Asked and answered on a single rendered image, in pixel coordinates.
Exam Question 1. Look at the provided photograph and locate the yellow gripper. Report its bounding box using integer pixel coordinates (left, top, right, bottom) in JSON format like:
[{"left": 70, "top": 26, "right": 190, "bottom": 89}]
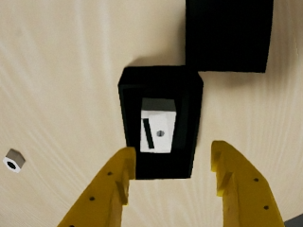
[{"left": 57, "top": 140, "right": 285, "bottom": 227}]

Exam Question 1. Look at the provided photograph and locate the black open box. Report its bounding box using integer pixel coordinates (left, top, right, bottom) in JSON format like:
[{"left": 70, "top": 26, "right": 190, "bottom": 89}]
[{"left": 117, "top": 65, "right": 204, "bottom": 180}]

